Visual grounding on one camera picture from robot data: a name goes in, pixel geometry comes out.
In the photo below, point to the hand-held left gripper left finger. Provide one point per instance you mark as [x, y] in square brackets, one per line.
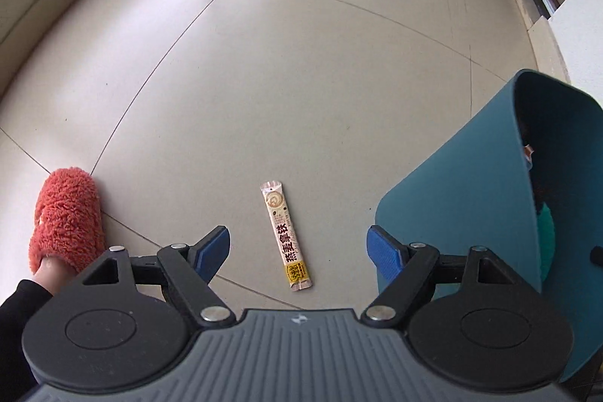
[214, 249]

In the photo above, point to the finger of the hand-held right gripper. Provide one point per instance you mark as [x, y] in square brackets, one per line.
[597, 255]

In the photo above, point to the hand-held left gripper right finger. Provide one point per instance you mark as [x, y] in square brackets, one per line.
[384, 253]

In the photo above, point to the teal cloth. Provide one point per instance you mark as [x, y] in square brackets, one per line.
[546, 237]

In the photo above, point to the beige coffee sachet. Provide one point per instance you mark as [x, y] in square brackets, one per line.
[282, 237]

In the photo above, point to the teal plastic bin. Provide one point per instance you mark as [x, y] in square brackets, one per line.
[447, 204]

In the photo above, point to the red fluffy slipper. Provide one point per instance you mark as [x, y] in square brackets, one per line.
[66, 213]

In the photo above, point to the person's leg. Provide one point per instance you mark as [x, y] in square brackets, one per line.
[19, 322]

